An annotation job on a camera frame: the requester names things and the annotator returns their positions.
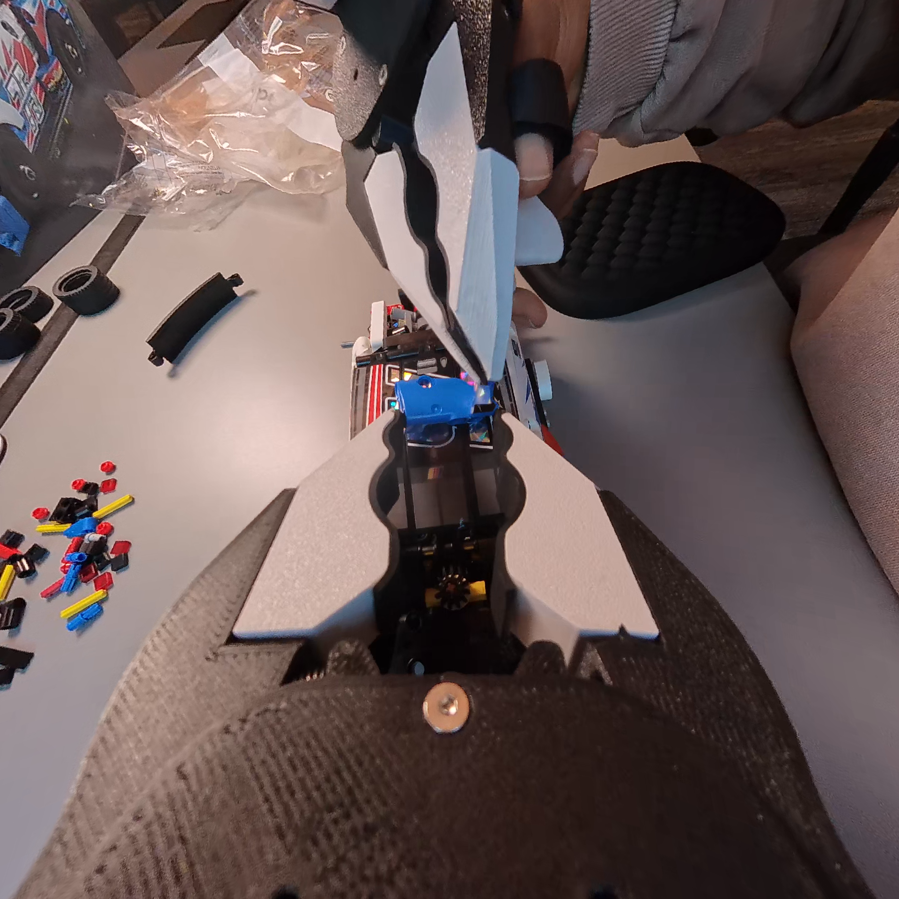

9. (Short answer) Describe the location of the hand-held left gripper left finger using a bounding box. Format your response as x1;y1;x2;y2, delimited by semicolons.
230;409;410;643

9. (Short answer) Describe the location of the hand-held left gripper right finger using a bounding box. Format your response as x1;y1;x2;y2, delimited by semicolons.
490;411;663;664

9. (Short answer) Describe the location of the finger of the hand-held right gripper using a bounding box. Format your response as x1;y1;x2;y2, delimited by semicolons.
413;23;522;385
364;144;487;382

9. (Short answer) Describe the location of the lego race car model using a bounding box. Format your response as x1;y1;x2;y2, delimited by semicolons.
343;301;563;675

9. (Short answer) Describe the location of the blue lego piece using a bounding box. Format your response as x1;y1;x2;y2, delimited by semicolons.
395;374;496;431

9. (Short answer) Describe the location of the person's right forearm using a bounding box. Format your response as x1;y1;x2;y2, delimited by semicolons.
572;0;899;150

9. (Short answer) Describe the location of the black curved lego piece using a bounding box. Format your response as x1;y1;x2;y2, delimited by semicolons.
145;272;244;366

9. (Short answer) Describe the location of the pile of small lego pieces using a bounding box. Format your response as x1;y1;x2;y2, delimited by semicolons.
0;460;136;633

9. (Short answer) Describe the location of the lego set box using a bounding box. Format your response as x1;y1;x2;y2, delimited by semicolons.
0;0;136;296

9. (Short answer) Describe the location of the black lego tire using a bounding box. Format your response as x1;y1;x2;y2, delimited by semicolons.
52;265;122;317
0;285;55;325
0;308;42;361

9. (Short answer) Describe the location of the person's right hand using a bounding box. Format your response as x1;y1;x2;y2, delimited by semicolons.
511;0;603;330

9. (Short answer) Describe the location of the white paper sheet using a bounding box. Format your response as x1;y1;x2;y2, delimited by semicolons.
200;35;345;152

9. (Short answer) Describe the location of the clear plastic bag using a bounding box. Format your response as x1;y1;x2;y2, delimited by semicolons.
105;66;348;233
211;0;352;106

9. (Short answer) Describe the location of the black mesh office chair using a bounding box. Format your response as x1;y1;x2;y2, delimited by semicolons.
518;119;899;323

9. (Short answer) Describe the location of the blue plastic piece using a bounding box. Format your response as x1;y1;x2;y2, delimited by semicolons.
0;195;30;255

